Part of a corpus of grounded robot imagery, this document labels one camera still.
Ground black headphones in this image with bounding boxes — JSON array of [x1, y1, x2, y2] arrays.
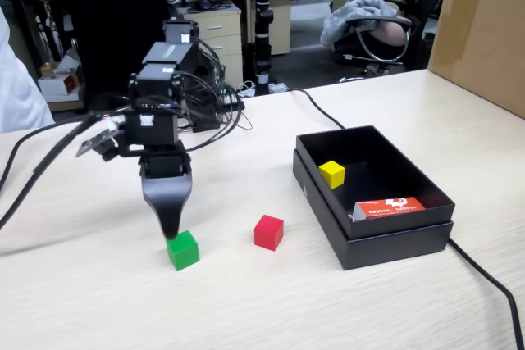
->
[[186, 0, 233, 14]]

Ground white red small box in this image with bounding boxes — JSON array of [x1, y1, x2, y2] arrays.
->
[[39, 73, 83, 97]]

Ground beige drawer cabinet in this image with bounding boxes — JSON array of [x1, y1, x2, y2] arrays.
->
[[176, 3, 244, 89]]

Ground red wooden cube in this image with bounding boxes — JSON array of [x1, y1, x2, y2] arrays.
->
[[253, 214, 285, 252]]

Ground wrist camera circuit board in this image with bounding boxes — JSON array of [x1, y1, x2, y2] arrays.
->
[[75, 127, 126, 162]]

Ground black power cable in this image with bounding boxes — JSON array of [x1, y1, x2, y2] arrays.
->
[[282, 86, 525, 350]]

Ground green wooden cube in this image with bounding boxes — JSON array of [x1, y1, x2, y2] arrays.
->
[[165, 230, 201, 272]]

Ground black box inner tray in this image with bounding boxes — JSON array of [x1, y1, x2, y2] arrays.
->
[[295, 124, 457, 240]]

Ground grey blanket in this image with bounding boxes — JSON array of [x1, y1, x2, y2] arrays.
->
[[319, 0, 399, 48]]

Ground tall beige cabinet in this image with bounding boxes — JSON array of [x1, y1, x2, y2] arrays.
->
[[249, 0, 293, 56]]

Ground pink cushion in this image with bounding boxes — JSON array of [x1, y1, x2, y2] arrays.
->
[[373, 20, 410, 47]]

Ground black open box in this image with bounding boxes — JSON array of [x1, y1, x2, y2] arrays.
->
[[292, 148, 454, 271]]

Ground yellow wooden cube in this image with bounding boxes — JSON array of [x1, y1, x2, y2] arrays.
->
[[318, 160, 346, 190]]

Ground office chair chrome armrest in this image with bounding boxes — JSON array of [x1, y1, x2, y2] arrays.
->
[[334, 0, 450, 84]]

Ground white shirt torso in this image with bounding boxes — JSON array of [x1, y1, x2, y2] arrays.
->
[[0, 9, 55, 134]]

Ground black mesh office chair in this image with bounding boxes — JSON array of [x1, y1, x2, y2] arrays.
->
[[56, 0, 180, 99]]

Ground black vertical pole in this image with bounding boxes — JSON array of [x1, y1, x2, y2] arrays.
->
[[253, 0, 275, 97]]

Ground large cardboard box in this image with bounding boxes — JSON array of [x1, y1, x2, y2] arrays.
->
[[427, 0, 525, 120]]

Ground thick sleeved camera cable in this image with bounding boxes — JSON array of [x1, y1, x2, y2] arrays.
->
[[0, 114, 108, 231]]

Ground open cardboard box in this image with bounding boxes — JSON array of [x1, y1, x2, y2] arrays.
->
[[40, 48, 83, 76]]

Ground orange white carton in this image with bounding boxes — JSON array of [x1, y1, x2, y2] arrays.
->
[[351, 196, 426, 223]]

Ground flat white brown box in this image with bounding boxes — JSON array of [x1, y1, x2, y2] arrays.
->
[[47, 87, 88, 113]]

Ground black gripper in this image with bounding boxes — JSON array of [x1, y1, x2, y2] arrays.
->
[[117, 141, 194, 241]]

